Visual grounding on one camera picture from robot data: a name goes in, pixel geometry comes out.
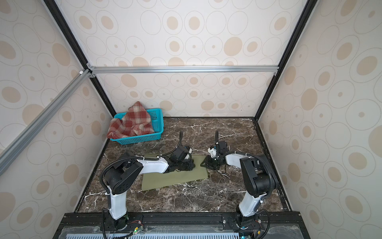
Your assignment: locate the olive green skirt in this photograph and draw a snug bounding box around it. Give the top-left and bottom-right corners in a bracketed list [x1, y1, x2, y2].
[141, 155, 208, 191]

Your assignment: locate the red plaid skirt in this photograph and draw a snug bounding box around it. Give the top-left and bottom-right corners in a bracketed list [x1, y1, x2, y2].
[106, 101, 154, 139]

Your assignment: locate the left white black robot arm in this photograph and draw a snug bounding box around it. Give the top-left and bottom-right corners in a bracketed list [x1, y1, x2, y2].
[99, 145, 196, 222]

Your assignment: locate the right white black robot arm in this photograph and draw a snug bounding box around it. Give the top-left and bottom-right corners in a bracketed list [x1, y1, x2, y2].
[201, 141, 279, 218]

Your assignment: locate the teal plastic basket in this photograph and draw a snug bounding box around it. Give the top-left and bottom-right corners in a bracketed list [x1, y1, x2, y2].
[110, 108, 164, 145]

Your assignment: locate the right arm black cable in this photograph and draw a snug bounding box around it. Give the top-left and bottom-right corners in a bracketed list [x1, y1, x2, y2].
[214, 129, 277, 199]

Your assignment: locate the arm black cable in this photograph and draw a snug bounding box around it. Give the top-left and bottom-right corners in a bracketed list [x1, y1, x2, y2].
[214, 129, 277, 199]
[99, 130, 184, 195]

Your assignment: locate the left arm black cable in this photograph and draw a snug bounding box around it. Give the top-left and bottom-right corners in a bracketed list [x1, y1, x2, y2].
[99, 130, 184, 195]

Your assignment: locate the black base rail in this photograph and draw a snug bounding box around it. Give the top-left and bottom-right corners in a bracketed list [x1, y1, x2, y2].
[53, 211, 309, 239]

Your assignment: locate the horizontal aluminium frame bar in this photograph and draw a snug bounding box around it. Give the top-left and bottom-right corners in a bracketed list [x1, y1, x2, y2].
[90, 65, 279, 74]

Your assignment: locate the left diagonal aluminium frame bar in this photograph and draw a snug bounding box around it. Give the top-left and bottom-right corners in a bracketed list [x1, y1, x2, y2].
[1, 69, 91, 174]

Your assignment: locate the right black corner post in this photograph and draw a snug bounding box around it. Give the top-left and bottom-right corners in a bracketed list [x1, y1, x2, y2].
[254, 0, 318, 122]

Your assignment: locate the black corner post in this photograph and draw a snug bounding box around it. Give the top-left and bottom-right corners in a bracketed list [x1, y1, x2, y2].
[254, 0, 318, 122]
[43, 0, 116, 117]

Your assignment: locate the left black corner post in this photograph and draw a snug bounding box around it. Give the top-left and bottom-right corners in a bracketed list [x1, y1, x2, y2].
[43, 0, 116, 117]

